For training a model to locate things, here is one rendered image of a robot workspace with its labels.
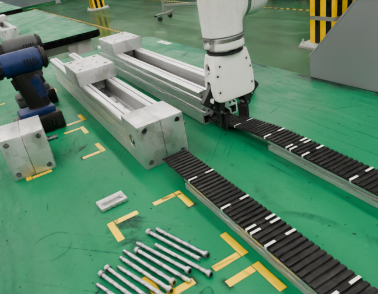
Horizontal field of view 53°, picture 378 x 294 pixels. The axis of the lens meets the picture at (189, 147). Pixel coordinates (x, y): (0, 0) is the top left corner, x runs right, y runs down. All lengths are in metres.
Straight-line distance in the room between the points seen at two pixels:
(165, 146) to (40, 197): 0.26
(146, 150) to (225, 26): 0.28
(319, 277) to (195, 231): 0.20
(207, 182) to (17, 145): 0.42
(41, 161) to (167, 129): 0.29
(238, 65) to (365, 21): 0.33
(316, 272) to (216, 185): 0.22
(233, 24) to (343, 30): 0.35
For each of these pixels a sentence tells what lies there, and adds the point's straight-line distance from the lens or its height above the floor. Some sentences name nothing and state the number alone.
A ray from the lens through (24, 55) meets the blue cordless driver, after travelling 1.04.
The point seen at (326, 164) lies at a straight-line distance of 0.65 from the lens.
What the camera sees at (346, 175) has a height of 0.81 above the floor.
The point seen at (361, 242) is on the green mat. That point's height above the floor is 0.78.
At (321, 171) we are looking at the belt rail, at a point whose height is 0.79.
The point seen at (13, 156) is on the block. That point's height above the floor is 0.84.
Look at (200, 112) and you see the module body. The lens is 0.89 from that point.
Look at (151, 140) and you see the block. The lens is 0.74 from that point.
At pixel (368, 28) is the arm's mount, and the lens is 0.99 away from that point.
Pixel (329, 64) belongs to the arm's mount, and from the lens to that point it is 1.08.
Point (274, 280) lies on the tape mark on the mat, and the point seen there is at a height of 0.78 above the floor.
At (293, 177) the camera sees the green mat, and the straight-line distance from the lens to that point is 0.68.
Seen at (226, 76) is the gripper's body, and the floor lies 0.91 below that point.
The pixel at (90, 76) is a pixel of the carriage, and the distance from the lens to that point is 1.10.
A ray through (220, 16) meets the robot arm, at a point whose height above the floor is 1.03.
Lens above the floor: 1.16
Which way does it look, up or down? 28 degrees down
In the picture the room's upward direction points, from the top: 11 degrees counter-clockwise
